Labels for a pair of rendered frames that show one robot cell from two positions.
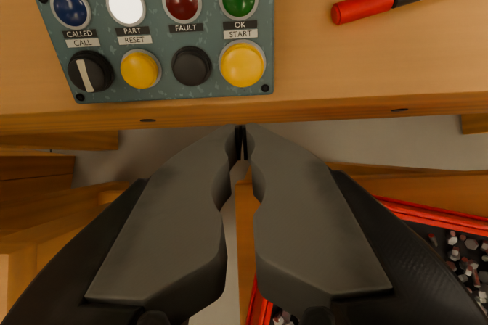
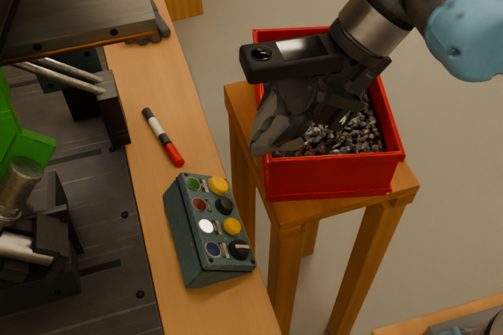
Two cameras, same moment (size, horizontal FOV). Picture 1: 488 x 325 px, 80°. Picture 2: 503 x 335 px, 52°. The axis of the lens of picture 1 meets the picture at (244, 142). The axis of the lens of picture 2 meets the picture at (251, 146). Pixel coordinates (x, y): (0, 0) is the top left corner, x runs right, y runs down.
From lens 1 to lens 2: 60 cm
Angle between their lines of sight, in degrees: 41
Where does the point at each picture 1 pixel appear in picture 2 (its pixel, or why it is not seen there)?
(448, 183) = (242, 121)
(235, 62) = (218, 184)
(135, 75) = (235, 224)
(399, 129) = not seen: hidden behind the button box
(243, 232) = (308, 211)
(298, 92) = (221, 173)
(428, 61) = (192, 128)
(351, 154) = not seen: hidden behind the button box
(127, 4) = (206, 223)
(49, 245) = not seen: outside the picture
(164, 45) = (217, 216)
